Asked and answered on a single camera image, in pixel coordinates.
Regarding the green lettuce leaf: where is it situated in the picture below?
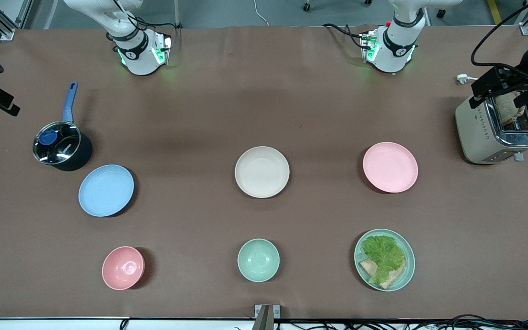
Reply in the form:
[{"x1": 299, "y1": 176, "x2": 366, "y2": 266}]
[{"x1": 361, "y1": 235, "x2": 406, "y2": 285}]

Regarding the blue plate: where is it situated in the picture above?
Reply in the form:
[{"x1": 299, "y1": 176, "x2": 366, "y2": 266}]
[{"x1": 78, "y1": 165, "x2": 135, "y2": 217}]

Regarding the green bowl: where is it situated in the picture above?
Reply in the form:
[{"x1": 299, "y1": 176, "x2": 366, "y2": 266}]
[{"x1": 237, "y1": 238, "x2": 281, "y2": 283}]

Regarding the toast slice in toaster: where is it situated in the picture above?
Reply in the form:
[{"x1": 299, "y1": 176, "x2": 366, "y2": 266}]
[{"x1": 494, "y1": 92, "x2": 527, "y2": 126}]

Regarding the beige plate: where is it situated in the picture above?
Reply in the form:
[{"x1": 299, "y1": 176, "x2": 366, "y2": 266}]
[{"x1": 235, "y1": 146, "x2": 291, "y2": 199}]

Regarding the green plate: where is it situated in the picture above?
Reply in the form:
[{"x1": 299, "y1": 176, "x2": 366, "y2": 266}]
[{"x1": 354, "y1": 229, "x2": 416, "y2": 292}]

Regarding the pink plate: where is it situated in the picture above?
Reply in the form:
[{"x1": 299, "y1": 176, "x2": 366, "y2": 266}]
[{"x1": 363, "y1": 142, "x2": 419, "y2": 193}]

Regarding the brown bread slice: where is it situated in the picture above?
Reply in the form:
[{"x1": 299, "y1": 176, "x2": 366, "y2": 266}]
[{"x1": 360, "y1": 258, "x2": 407, "y2": 290}]

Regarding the white floor cable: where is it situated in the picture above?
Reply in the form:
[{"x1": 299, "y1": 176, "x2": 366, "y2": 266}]
[{"x1": 253, "y1": 0, "x2": 270, "y2": 27}]

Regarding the dark saucepan with blue handle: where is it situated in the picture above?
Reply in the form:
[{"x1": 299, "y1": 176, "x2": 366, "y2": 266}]
[{"x1": 33, "y1": 82, "x2": 94, "y2": 172}]

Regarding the pink bowl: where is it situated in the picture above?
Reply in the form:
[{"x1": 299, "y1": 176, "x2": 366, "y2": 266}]
[{"x1": 102, "y1": 246, "x2": 145, "y2": 291}]

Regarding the beige metal toaster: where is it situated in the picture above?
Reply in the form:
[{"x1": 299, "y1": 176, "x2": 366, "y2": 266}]
[{"x1": 455, "y1": 94, "x2": 528, "y2": 165}]

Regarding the metal table bracket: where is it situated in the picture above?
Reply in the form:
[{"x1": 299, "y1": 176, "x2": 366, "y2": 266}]
[{"x1": 254, "y1": 304, "x2": 281, "y2": 330}]

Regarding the glass lid with blue knob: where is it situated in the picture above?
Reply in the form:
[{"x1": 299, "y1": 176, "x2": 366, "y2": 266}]
[{"x1": 33, "y1": 121, "x2": 82, "y2": 165}]

